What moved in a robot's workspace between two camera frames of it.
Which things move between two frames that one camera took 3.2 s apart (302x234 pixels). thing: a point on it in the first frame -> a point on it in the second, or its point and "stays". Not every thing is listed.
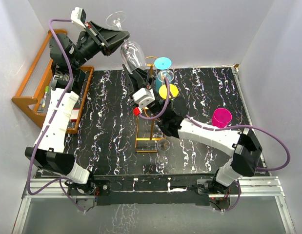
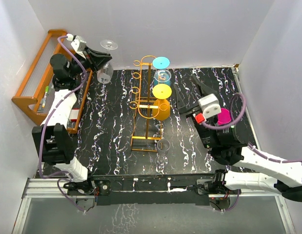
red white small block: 74,114 stays
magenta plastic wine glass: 221,117 stays
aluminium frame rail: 248,186 stays
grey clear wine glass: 133,54 -> 105,74
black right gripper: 132,83 -> 182,105
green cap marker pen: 46,90 stays
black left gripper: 109,39 -> 96,59
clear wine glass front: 161,160 stays
